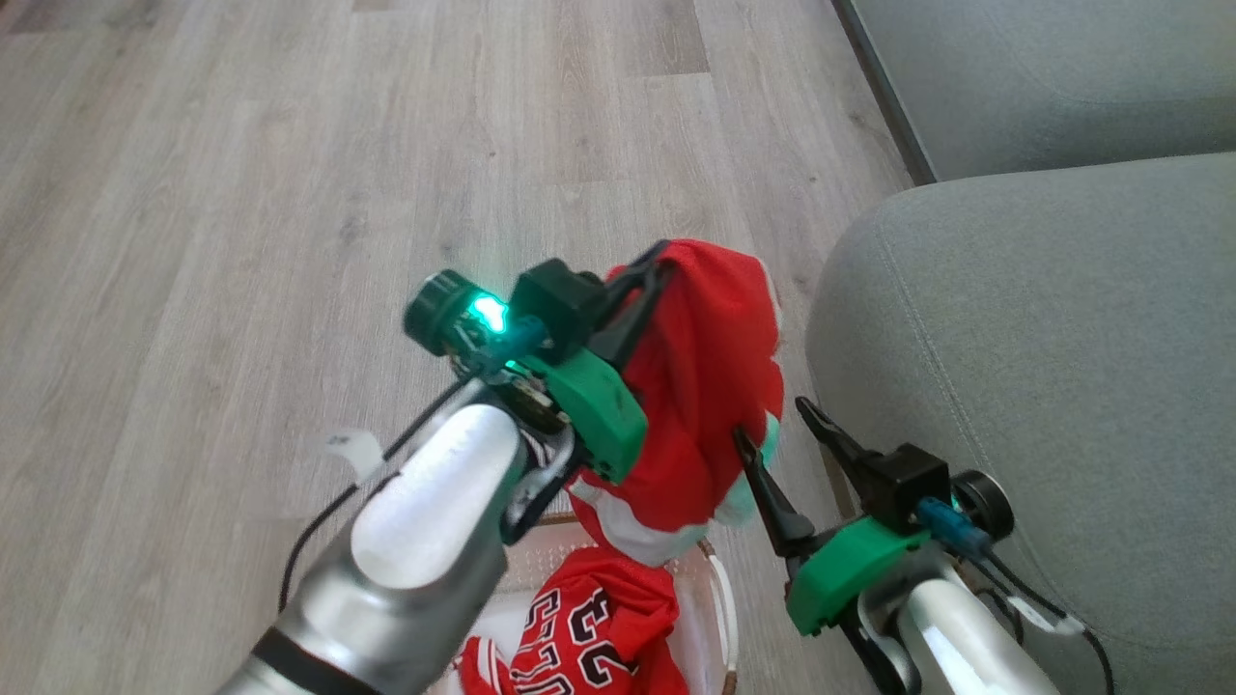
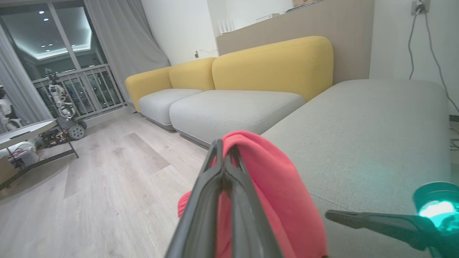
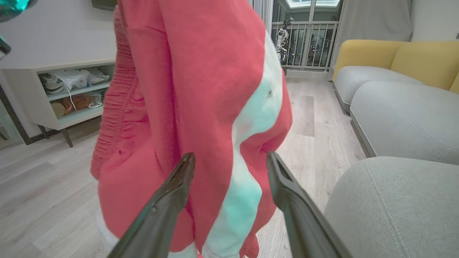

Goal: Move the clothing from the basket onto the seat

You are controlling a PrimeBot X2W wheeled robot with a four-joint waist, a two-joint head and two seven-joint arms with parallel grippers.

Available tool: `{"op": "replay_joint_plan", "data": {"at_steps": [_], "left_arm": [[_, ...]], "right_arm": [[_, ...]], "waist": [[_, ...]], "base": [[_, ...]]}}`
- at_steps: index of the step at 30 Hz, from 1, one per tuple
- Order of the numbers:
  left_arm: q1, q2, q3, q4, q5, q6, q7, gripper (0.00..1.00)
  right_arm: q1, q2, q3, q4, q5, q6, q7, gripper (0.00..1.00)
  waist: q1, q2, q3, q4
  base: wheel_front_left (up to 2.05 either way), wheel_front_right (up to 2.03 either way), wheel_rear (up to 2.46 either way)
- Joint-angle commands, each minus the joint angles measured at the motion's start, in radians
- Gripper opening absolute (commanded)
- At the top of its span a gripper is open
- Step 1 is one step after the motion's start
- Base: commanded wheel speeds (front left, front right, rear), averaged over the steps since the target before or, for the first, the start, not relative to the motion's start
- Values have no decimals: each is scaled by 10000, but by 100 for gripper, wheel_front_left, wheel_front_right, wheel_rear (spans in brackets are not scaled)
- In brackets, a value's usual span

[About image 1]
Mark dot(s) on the white basket with woven rim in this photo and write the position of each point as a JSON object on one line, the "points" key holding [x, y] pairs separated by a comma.
{"points": [[719, 598]]}

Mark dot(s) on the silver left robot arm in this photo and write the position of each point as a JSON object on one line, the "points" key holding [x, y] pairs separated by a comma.
{"points": [[435, 502]]}

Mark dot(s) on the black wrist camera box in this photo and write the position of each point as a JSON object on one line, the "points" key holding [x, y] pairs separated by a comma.
{"points": [[558, 304], [903, 483]]}

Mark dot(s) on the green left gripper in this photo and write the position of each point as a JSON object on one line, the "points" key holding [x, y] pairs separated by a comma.
{"points": [[599, 415]]}

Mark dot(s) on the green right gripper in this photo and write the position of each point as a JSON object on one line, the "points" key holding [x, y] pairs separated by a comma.
{"points": [[840, 574]]}

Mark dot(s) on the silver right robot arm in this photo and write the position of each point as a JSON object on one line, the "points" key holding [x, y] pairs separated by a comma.
{"points": [[956, 637]]}

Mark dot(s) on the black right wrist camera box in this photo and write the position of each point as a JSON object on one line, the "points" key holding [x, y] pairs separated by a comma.
{"points": [[903, 483]]}

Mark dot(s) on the grey fabric sofa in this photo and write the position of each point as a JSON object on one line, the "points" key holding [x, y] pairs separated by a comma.
{"points": [[1043, 338]]}

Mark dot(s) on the red printed basketball jersey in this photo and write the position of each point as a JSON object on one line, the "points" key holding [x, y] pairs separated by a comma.
{"points": [[599, 618]]}

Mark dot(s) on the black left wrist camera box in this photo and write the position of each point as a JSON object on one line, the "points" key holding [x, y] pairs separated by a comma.
{"points": [[558, 304]]}

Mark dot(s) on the red and white garment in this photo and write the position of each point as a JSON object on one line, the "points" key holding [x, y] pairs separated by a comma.
{"points": [[705, 386]]}

